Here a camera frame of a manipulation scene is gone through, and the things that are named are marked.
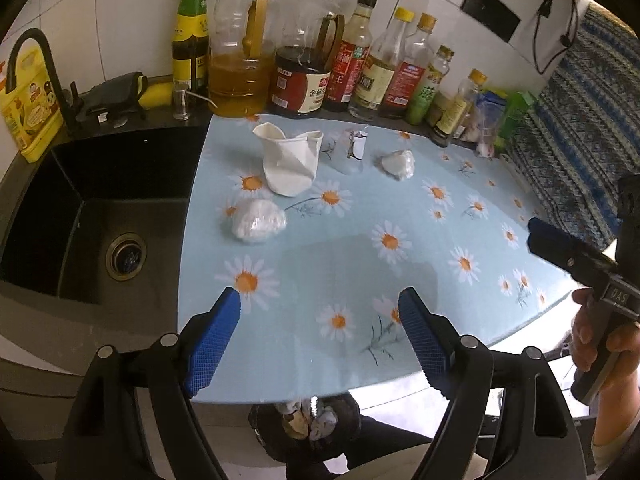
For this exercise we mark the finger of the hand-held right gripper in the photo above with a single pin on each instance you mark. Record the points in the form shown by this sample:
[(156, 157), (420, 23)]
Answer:
[(550, 232), (575, 262)]

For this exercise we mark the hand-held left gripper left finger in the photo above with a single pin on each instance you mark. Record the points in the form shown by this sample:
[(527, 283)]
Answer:
[(212, 345)]

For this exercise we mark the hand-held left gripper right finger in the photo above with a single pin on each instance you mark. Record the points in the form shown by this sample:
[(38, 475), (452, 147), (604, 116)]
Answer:
[(422, 345)]

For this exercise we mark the black trash bin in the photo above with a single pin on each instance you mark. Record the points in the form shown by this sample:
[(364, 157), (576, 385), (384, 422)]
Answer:
[(346, 420)]

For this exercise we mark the crushed brown paper cup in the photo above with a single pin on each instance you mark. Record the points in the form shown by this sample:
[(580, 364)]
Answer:
[(295, 425)]

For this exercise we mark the white tissue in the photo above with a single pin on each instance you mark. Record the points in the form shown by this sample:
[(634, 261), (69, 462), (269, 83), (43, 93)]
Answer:
[(324, 422)]

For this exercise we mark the crushed white paper cup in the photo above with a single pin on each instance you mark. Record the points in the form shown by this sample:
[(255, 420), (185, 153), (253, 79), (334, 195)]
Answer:
[(287, 170)]

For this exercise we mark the clear plastic cup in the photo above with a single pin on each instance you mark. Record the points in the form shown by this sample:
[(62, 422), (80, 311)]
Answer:
[(350, 155)]

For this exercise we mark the person's right forearm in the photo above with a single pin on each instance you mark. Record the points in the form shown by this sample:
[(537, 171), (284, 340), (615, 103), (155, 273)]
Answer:
[(620, 420)]

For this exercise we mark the person's right hand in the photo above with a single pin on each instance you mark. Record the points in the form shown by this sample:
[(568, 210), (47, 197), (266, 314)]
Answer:
[(627, 350)]

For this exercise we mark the blue patterned cloth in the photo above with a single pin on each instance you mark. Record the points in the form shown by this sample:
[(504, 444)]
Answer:
[(575, 135)]

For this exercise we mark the blue daisy tablecloth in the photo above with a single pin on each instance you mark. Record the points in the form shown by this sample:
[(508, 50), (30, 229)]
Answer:
[(350, 260)]

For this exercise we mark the green pouch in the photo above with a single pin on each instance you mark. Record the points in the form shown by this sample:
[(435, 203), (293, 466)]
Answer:
[(517, 115)]

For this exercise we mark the metal sink drain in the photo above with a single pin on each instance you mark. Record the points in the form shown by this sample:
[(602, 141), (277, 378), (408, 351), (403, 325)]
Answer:
[(125, 257)]

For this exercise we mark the small glass jar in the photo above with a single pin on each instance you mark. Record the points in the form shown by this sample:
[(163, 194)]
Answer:
[(470, 127)]

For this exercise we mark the small yellow cap oil bottle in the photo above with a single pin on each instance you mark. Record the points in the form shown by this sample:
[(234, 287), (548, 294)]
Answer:
[(452, 115)]

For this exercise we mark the green oil bottle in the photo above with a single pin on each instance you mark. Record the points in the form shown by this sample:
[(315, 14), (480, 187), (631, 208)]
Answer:
[(425, 95)]

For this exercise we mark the black kitchen sink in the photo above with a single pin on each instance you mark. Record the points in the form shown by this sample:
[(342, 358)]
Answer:
[(75, 210)]

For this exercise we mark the red label gold cap bottle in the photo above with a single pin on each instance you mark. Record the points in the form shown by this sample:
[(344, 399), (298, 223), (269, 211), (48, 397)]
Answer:
[(407, 80)]

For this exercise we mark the clear bottle yellow cap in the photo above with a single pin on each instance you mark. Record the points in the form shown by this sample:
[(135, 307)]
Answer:
[(375, 85)]

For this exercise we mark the metal soap dispenser pump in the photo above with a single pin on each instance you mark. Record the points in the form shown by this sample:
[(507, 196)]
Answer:
[(181, 105)]

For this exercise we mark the yellow sponge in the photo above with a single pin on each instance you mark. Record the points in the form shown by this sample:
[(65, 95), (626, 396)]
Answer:
[(157, 94)]

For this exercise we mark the red label black cap bottle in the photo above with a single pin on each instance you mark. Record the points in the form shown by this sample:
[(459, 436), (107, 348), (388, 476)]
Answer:
[(350, 65)]

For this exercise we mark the large cooking oil jug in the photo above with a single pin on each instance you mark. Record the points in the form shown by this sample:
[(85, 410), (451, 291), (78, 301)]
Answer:
[(240, 85)]

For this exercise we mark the dark soy sauce jug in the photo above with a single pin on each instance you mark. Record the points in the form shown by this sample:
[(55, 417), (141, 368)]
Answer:
[(300, 90)]

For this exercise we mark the black cloth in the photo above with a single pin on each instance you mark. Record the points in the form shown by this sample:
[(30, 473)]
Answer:
[(115, 92)]

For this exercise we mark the yellow detergent bottle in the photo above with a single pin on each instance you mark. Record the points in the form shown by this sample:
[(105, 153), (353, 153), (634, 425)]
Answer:
[(30, 110)]

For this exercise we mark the green label sauce bottle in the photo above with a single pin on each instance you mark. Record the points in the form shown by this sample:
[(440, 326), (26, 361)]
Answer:
[(190, 35)]

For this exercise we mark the black faucet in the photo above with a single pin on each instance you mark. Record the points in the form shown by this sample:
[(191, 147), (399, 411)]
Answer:
[(52, 62)]

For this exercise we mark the black wall socket panel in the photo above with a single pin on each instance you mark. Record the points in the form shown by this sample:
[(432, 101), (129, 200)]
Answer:
[(490, 12)]

